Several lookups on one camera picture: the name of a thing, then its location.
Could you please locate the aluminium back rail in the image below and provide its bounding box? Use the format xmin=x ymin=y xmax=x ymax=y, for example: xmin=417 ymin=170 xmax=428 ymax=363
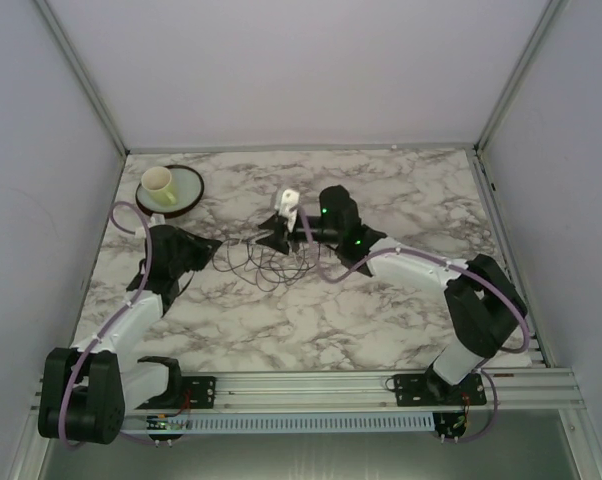
xmin=129 ymin=142 xmax=475 ymax=155

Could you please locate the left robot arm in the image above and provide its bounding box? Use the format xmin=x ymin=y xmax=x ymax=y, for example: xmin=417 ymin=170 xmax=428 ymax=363
xmin=38 ymin=225 xmax=222 ymax=444

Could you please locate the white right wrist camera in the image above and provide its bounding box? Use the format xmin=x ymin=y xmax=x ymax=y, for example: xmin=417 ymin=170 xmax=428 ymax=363
xmin=274 ymin=188 xmax=300 ymax=231

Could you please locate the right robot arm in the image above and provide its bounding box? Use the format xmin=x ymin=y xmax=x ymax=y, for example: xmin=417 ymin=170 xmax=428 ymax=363
xmin=258 ymin=185 xmax=530 ymax=405

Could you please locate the grey wire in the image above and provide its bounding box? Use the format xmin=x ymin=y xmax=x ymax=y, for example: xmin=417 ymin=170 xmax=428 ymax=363
xmin=250 ymin=239 xmax=332 ymax=294

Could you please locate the grey slotted cable duct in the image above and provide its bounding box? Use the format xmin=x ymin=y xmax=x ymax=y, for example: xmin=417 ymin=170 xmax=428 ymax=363
xmin=123 ymin=412 xmax=438 ymax=435

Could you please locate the aluminium frame post right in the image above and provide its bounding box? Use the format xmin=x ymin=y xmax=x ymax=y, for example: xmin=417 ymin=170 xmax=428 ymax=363
xmin=474 ymin=0 xmax=569 ymax=156

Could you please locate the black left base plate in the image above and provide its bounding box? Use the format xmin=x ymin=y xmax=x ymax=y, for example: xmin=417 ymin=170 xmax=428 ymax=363
xmin=138 ymin=375 xmax=217 ymax=411

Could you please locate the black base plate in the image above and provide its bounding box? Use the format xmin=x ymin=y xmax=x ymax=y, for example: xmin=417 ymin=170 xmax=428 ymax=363
xmin=391 ymin=373 xmax=487 ymax=407
xmin=138 ymin=375 xmax=217 ymax=411

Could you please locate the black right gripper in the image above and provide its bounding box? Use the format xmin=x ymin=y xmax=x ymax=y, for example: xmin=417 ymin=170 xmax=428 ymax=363
xmin=254 ymin=213 xmax=340 ymax=256

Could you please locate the pale yellow mug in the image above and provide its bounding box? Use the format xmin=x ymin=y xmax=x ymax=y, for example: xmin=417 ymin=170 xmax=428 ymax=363
xmin=141 ymin=166 xmax=177 ymax=206

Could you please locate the aluminium rail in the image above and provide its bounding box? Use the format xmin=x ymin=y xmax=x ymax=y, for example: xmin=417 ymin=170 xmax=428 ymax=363
xmin=129 ymin=142 xmax=475 ymax=155
xmin=129 ymin=368 xmax=584 ymax=414

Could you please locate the aluminium front rail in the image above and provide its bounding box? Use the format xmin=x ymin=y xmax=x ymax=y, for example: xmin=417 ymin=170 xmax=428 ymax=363
xmin=129 ymin=368 xmax=584 ymax=414

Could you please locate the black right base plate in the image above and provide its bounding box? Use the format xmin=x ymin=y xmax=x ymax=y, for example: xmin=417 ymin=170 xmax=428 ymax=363
xmin=391 ymin=373 xmax=487 ymax=407

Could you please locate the brown rimmed white plate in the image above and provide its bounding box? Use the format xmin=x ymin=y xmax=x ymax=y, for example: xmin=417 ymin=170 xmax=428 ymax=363
xmin=135 ymin=165 xmax=205 ymax=219

